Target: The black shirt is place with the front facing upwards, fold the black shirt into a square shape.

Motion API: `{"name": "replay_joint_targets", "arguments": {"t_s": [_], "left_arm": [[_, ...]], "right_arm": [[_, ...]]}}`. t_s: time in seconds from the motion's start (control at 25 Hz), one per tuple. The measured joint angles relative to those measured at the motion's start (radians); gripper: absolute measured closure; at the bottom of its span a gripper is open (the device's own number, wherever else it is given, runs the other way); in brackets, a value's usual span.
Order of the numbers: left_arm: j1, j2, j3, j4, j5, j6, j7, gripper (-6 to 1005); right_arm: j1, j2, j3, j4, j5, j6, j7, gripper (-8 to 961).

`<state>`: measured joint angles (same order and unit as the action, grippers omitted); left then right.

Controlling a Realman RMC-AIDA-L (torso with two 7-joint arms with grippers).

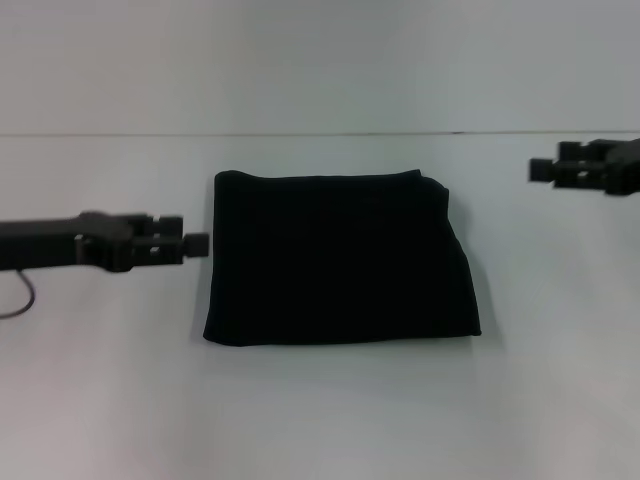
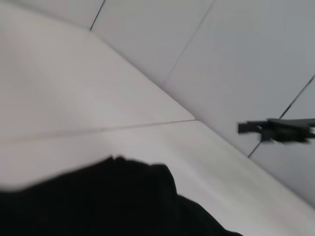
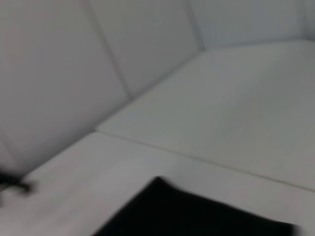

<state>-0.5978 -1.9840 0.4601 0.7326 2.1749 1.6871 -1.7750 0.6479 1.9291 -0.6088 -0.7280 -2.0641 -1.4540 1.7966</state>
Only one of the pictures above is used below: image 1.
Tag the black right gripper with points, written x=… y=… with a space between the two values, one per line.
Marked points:
x=625 y=167

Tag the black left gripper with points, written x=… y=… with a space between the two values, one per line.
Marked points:
x=55 y=242

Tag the black t-shirt with FREE print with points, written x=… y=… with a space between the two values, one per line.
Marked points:
x=340 y=260

